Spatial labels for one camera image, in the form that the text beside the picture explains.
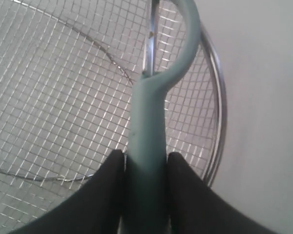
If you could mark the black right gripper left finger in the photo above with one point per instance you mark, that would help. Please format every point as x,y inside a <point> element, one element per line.
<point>94,209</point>

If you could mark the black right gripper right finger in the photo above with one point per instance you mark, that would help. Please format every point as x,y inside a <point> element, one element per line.
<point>194,208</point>

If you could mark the teal handled vegetable peeler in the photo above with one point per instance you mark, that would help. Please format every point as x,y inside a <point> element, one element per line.
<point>145,210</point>

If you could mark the metal wire mesh basket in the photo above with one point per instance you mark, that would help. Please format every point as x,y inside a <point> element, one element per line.
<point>67,68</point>

